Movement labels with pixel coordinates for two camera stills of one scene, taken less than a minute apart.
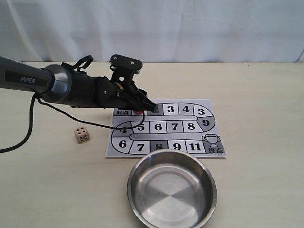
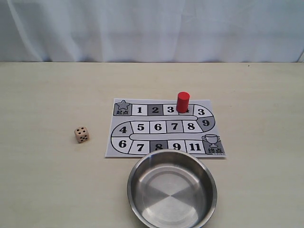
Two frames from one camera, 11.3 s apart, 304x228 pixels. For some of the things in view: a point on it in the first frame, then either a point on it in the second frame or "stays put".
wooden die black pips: [81, 134] stays put
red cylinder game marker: [138, 111] to [182, 103]
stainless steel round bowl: [172, 188] stays put
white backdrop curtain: [156, 31] stays put
